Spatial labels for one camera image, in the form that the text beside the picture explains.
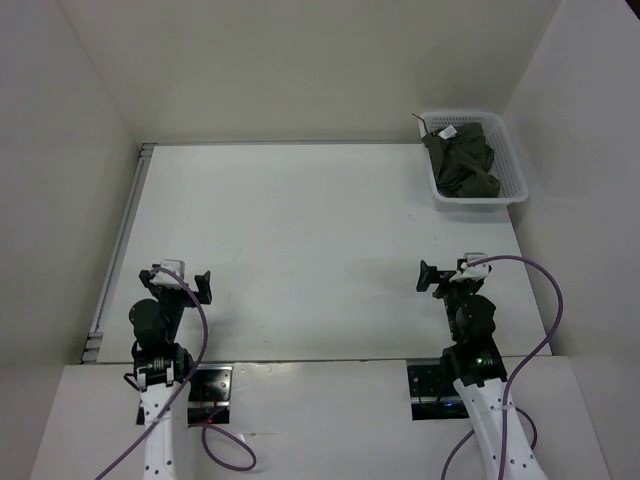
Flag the dark green shorts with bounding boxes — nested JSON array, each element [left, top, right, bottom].
[[422, 122, 501, 198]]

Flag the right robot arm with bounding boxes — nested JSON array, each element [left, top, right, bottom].
[[416, 253, 547, 479]]

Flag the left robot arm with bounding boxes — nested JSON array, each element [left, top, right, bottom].
[[129, 261, 212, 479]]

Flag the white plastic basket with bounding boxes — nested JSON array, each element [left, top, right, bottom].
[[418, 110, 529, 211]]

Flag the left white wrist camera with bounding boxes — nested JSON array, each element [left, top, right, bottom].
[[151, 259, 185, 289]]

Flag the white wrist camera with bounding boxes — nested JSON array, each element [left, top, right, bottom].
[[451, 252, 491, 282], [151, 259, 185, 289]]

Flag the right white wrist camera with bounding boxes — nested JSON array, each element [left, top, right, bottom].
[[451, 252, 491, 282]]

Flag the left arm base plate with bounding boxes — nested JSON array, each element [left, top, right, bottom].
[[137, 364, 235, 426]]

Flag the aluminium table edge rail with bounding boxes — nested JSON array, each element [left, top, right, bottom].
[[79, 143, 156, 364]]

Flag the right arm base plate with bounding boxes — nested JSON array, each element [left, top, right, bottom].
[[406, 359, 469, 421]]

